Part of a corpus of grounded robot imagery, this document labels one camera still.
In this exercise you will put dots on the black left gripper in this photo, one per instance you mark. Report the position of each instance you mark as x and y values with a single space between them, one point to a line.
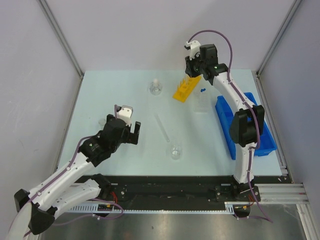
131 137

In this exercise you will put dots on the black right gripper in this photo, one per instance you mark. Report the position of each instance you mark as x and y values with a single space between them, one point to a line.
189 64

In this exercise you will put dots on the yellow test tube rack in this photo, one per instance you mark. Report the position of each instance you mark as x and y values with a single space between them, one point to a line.
185 87

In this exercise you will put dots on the large clear test tube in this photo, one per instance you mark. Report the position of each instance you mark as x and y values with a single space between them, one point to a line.
162 129

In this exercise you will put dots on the small glass jar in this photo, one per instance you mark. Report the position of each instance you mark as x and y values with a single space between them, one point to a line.
102 122

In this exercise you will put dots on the clear plastic well plate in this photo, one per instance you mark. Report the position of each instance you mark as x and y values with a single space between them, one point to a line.
201 102

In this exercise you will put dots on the small clear glass beaker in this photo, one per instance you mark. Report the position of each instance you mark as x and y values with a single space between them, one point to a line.
176 151

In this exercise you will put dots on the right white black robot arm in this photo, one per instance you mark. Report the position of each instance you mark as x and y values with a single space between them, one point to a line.
219 76

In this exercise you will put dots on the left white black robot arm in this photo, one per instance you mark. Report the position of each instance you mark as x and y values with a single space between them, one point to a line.
39 207

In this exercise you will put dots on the glass flask with stopper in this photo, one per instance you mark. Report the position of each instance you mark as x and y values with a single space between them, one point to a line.
155 87

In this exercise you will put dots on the blue plastic tray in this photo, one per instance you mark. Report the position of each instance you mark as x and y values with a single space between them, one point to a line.
239 128

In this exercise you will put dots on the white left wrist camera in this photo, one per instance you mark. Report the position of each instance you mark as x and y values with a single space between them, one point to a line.
124 113

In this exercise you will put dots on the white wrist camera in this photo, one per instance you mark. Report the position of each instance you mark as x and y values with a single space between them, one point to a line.
124 113
193 47

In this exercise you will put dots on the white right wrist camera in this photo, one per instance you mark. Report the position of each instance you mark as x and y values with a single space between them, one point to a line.
193 47

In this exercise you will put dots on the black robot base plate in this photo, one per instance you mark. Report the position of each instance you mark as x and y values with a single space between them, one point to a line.
171 205

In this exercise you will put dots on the white slotted cable duct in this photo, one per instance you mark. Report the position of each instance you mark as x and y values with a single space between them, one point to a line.
91 207

